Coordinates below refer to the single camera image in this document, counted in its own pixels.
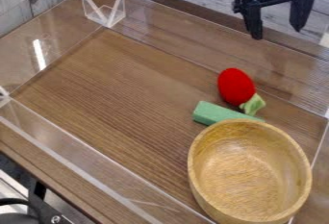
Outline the black cable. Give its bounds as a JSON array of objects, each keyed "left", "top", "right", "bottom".
[{"left": 0, "top": 198, "right": 34, "bottom": 224}]

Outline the red plush strawberry toy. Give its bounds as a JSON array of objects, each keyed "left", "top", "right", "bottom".
[{"left": 217, "top": 68, "right": 266, "bottom": 116}]

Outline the wooden oval bowl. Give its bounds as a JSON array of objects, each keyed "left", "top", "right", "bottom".
[{"left": 187, "top": 119, "right": 313, "bottom": 224}]

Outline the black metal table frame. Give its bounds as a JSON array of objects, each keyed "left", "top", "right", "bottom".
[{"left": 28, "top": 181, "right": 82, "bottom": 224}]

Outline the clear acrylic front wall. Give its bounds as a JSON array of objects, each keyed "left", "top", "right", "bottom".
[{"left": 0, "top": 98, "right": 214, "bottom": 224}]

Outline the green sponge block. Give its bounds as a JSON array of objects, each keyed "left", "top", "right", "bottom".
[{"left": 193, "top": 101, "right": 261, "bottom": 126}]

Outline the clear acrylic corner bracket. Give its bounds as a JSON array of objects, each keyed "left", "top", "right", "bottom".
[{"left": 82, "top": 0, "right": 126, "bottom": 28}]

